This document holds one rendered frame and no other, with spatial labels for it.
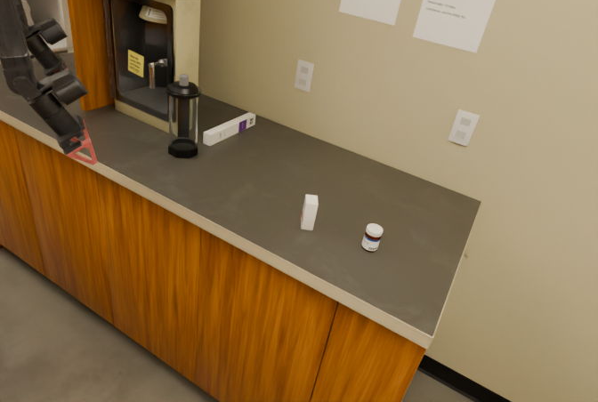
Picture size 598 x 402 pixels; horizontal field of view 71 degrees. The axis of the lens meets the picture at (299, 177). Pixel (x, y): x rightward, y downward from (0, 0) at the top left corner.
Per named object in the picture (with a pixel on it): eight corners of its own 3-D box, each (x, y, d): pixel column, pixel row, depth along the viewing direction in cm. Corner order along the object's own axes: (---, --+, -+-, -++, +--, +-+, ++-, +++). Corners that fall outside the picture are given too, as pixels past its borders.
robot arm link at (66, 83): (8, 69, 98) (9, 82, 92) (52, 45, 100) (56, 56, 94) (44, 108, 106) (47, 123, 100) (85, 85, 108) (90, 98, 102)
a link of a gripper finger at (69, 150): (103, 148, 115) (80, 123, 108) (108, 160, 110) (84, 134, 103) (81, 161, 113) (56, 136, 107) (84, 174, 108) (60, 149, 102)
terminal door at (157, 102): (115, 98, 160) (106, -14, 140) (173, 124, 149) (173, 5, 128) (113, 98, 159) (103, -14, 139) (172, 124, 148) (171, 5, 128)
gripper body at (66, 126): (80, 118, 112) (61, 97, 107) (86, 135, 105) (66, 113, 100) (59, 132, 111) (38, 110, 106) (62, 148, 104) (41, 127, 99)
